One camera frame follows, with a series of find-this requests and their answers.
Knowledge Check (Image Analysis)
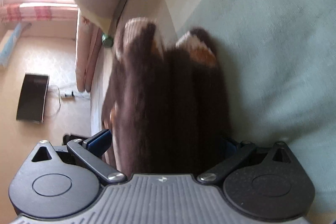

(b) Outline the dark brown knit sweater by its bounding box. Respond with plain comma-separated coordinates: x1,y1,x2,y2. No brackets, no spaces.
101,18,232,177

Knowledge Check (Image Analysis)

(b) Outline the white power strip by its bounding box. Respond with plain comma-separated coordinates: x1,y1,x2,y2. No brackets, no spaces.
60,91,91,100

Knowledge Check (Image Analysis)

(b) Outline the green glass bottle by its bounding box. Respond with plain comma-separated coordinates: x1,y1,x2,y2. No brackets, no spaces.
101,33,114,48

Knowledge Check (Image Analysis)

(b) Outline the folded pink floral quilt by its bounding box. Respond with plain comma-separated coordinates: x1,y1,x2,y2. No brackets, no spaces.
75,10,102,93

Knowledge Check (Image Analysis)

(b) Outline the patchwork pastel bed sheet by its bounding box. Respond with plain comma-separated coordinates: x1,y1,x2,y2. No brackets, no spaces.
89,0,336,224

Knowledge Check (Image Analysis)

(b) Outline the pink striped curtain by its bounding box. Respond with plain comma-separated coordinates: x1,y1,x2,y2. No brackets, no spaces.
1,2,78,23

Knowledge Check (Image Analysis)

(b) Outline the black wall television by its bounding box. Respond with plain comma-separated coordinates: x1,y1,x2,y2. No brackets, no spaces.
16,73,50,123

